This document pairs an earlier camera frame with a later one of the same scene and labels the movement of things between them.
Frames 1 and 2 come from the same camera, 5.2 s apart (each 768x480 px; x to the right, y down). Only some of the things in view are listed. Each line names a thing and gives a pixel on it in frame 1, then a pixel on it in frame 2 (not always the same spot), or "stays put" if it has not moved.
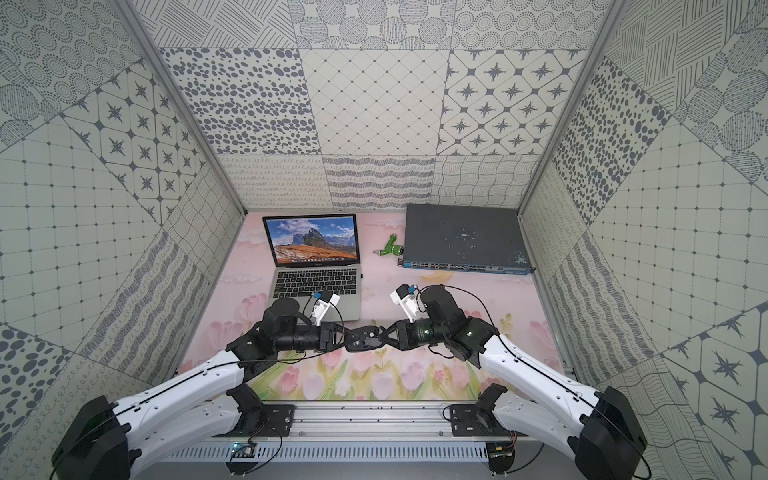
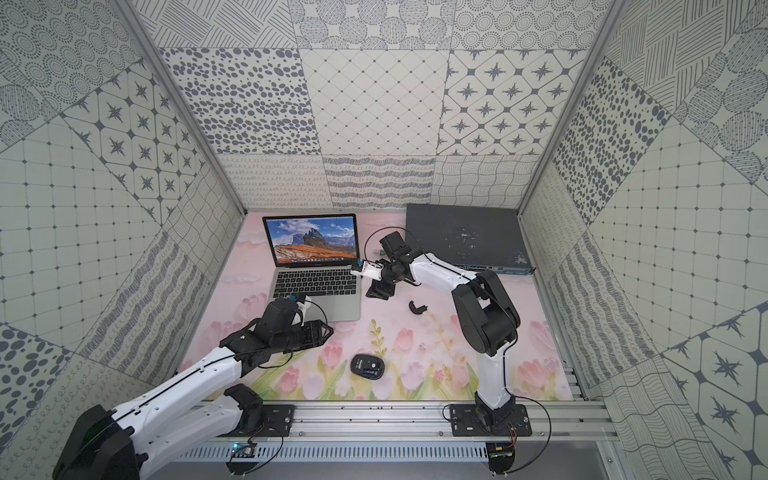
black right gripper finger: (386, 332) → (390, 289)
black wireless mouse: (362, 339) → (367, 366)
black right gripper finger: (386, 340) → (379, 289)
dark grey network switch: (465, 237) stays put
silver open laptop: (316, 253) stays put
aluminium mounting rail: (378, 423) stays put
